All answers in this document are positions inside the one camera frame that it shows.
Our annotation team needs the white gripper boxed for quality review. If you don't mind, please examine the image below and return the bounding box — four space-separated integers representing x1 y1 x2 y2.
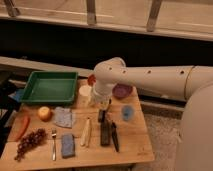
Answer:
91 80 114 110

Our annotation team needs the pale yellow banana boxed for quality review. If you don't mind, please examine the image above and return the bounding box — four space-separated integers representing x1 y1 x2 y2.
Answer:
80 119 91 147

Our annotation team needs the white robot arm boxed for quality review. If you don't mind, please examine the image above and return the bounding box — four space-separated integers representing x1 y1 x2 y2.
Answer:
92 57 213 171

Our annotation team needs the green plastic tray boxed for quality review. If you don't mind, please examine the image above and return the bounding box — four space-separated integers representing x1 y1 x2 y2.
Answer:
20 71 78 105

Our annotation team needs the blue object beside tray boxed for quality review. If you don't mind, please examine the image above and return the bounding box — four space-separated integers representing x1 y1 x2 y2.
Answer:
10 89 24 102

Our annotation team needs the purple bowl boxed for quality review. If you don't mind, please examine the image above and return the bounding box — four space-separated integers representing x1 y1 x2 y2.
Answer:
112 84 133 99

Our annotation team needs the dark rectangular block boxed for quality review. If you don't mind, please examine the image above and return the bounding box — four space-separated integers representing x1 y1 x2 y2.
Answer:
100 121 110 146

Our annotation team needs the white cup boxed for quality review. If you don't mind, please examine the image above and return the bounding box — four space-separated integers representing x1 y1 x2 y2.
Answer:
79 85 92 104

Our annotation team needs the blue cup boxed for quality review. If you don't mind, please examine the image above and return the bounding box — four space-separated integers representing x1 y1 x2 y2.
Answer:
121 105 134 121

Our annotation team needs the orange bowl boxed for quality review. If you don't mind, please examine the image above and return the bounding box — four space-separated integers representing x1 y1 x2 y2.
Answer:
87 74 96 86

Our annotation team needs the grey-blue cloth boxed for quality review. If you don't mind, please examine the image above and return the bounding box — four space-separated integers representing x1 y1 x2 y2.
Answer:
53 107 75 128

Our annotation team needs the blue sponge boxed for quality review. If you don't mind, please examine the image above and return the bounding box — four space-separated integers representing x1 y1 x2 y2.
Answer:
61 134 75 158

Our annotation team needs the metal fork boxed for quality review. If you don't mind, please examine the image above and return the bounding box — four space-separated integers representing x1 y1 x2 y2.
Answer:
51 129 57 161

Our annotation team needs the yellow apple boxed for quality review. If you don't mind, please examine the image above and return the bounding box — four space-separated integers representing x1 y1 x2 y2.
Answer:
38 106 52 121

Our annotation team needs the red grape bunch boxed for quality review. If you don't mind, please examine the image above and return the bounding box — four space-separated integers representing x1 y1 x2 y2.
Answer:
14 129 47 162

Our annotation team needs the orange carrot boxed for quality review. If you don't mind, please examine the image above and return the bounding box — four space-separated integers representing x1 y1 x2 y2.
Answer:
15 115 30 142

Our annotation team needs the black-handled knife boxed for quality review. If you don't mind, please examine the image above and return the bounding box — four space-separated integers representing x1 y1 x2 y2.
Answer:
107 116 120 152

